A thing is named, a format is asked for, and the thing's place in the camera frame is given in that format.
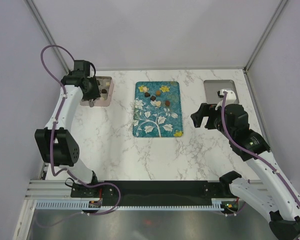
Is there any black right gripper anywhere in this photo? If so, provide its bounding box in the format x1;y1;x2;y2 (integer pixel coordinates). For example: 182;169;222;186
190;102;235;140

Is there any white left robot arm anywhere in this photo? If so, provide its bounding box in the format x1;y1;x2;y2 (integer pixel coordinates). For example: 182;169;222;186
34;60;100;197

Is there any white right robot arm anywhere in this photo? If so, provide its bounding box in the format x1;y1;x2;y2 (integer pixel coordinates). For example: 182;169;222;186
190;103;300;240

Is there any pink chocolate box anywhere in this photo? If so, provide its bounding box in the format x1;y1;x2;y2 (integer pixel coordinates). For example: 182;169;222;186
80;76;114;108

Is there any pink box lid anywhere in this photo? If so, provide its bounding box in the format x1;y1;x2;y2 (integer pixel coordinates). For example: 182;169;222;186
203;79;241;106

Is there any teal floral tray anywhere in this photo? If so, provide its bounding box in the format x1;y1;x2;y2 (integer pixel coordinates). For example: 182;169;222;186
132;81;184;138

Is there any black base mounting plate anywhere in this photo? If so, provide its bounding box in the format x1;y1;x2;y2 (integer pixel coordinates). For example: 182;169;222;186
70;180;235;206

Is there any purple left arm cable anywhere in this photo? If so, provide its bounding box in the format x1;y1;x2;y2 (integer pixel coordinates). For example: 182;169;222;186
36;45;121;230

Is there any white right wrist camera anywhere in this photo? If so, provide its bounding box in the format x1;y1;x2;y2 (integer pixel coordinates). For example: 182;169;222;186
215;89;237;111

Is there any aluminium frame rail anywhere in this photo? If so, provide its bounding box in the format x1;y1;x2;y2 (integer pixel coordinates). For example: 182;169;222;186
24;0;70;72

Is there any white slotted cable duct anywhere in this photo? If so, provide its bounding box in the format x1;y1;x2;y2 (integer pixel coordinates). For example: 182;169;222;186
32;198;248;211

